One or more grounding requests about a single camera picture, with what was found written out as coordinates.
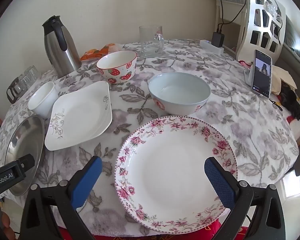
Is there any dark cloth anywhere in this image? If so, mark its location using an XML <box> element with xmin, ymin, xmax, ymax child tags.
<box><xmin>277</xmin><ymin>81</ymin><xmax>300</xmax><ymax>120</ymax></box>

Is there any clear glass mug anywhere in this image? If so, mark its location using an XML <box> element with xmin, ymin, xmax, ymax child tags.
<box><xmin>139</xmin><ymin>25</ymin><xmax>165</xmax><ymax>58</ymax></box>

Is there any white lattice chair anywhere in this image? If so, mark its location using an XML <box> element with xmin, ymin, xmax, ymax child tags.
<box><xmin>215</xmin><ymin>0</ymin><xmax>287</xmax><ymax>62</ymax></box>

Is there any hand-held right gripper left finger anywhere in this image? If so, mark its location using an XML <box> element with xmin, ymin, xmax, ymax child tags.
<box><xmin>19</xmin><ymin>156</ymin><xmax>102</xmax><ymax>240</ymax></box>

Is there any stainless steel basin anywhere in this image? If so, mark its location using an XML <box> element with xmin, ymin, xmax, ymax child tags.
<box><xmin>4</xmin><ymin>114</ymin><xmax>45</xmax><ymax>197</ymax></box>

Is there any person's left hand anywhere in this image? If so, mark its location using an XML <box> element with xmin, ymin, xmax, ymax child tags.
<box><xmin>1</xmin><ymin>212</ymin><xmax>17</xmax><ymax>240</ymax></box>

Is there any beige cloth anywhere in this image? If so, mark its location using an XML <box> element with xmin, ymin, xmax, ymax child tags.
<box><xmin>271</xmin><ymin>65</ymin><xmax>298</xmax><ymax>90</ymax></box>

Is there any white power strip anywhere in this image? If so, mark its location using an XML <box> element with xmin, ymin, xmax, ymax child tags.
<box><xmin>199</xmin><ymin>39</ymin><xmax>224</xmax><ymax>53</ymax></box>

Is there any round pink floral plate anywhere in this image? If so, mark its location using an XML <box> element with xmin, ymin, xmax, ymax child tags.
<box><xmin>114</xmin><ymin>116</ymin><xmax>238</xmax><ymax>235</ymax></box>

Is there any black charger adapter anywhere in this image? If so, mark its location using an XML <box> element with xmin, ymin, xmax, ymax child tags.
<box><xmin>212</xmin><ymin>31</ymin><xmax>225</xmax><ymax>48</ymax></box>

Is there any stainless steel thermal carafe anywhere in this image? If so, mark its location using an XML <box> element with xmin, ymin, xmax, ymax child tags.
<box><xmin>42</xmin><ymin>15</ymin><xmax>82</xmax><ymax>78</ymax></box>

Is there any white phone stand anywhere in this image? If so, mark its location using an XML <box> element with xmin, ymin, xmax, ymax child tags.
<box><xmin>244</xmin><ymin>62</ymin><xmax>255</xmax><ymax>85</ymax></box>

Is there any clear glass tumbler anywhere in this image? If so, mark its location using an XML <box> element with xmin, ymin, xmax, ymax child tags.
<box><xmin>11</xmin><ymin>79</ymin><xmax>27</xmax><ymax>96</ymax></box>
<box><xmin>19</xmin><ymin>66</ymin><xmax>39</xmax><ymax>90</ymax></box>

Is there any white square plate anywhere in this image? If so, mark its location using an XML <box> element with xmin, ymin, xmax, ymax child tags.
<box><xmin>44</xmin><ymin>81</ymin><xmax>113</xmax><ymax>151</ymax></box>

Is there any black charger cable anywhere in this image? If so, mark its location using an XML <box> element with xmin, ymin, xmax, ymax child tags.
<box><xmin>216</xmin><ymin>0</ymin><xmax>250</xmax><ymax>33</ymax></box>

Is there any strawberry print bowl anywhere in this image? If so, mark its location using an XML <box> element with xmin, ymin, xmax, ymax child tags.
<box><xmin>96</xmin><ymin>50</ymin><xmax>138</xmax><ymax>84</ymax></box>

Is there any grey cushion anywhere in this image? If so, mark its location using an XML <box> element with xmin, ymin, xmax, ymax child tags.
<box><xmin>284</xmin><ymin>15</ymin><xmax>300</xmax><ymax>67</ymax></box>

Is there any small white cup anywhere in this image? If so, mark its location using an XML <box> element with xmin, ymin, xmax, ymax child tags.
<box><xmin>28</xmin><ymin>81</ymin><xmax>59</xmax><ymax>119</ymax></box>

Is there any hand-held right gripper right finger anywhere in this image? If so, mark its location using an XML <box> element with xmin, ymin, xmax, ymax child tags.
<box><xmin>204</xmin><ymin>157</ymin><xmax>287</xmax><ymax>240</ymax></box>

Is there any smartphone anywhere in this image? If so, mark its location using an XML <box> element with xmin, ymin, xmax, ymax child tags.
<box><xmin>250</xmin><ymin>49</ymin><xmax>273</xmax><ymax>98</ymax></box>

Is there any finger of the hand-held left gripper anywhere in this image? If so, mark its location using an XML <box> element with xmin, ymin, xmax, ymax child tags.
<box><xmin>17</xmin><ymin>154</ymin><xmax>36</xmax><ymax>174</ymax></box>

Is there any red patterned cloth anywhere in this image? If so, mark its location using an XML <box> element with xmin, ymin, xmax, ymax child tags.
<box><xmin>91</xmin><ymin>219</ymin><xmax>250</xmax><ymax>240</ymax></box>

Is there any light blue bowl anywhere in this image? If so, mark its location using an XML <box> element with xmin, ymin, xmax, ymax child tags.
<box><xmin>148</xmin><ymin>72</ymin><xmax>211</xmax><ymax>115</ymax></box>

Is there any orange snack packet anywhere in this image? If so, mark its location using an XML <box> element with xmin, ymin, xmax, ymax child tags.
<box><xmin>80</xmin><ymin>49</ymin><xmax>103</xmax><ymax>61</ymax></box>
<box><xmin>100</xmin><ymin>44</ymin><xmax>123</xmax><ymax>55</ymax></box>

